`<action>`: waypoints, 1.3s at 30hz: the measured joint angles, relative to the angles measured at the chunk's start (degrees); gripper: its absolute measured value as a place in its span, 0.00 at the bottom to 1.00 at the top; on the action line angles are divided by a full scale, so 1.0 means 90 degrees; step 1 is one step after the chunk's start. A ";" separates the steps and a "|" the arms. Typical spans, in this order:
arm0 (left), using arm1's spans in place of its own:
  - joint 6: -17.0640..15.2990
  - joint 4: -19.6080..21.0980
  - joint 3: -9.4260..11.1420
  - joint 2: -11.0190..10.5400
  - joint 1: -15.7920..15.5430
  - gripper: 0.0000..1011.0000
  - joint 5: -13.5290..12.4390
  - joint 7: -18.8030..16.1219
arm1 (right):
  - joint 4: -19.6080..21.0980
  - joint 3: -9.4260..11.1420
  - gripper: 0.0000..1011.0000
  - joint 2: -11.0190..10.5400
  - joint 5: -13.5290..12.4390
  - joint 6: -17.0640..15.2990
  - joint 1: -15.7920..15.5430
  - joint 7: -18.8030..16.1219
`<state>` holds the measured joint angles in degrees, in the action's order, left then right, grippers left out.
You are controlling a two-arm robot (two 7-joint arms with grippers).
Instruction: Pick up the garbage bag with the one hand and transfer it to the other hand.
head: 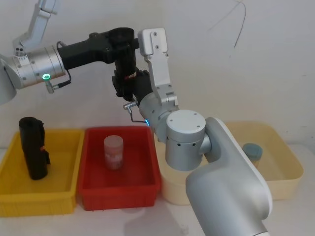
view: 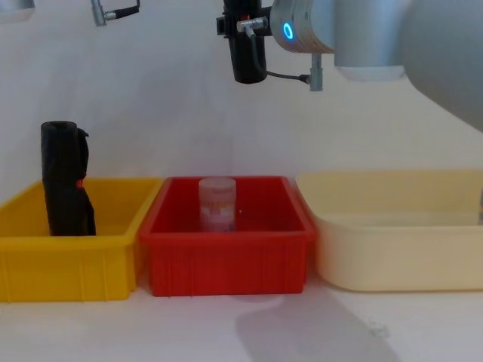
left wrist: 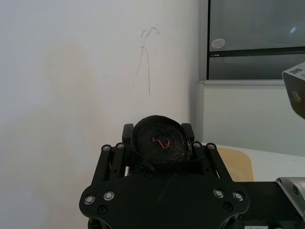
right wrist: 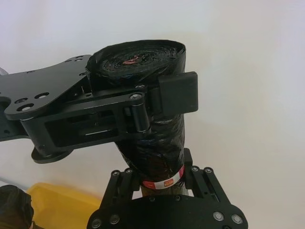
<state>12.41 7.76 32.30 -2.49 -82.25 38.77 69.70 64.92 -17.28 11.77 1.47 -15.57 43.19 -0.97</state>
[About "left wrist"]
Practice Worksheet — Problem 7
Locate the round white window sticker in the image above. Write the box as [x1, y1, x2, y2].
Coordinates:
[211, 38, 226, 50]

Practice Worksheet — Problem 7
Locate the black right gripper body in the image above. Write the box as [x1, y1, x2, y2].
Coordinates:
[235, 180, 300, 229]

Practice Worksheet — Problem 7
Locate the tan wooden chair back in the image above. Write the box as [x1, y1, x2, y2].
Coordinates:
[215, 146, 254, 182]

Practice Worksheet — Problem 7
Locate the white partition panel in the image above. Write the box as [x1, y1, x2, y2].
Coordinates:
[196, 79, 305, 156]

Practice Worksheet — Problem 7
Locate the white table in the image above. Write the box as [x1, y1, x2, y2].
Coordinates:
[201, 141, 305, 182]

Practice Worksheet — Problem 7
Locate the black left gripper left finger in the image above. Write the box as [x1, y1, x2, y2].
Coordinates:
[94, 123, 134, 185]

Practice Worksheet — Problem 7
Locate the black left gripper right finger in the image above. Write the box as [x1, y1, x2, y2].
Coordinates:
[181, 122, 237, 183]

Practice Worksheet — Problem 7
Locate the black cord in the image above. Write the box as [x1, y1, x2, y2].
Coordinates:
[130, 114, 194, 171]

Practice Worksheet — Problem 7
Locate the dark glass window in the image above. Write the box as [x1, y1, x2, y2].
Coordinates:
[205, 0, 305, 81]

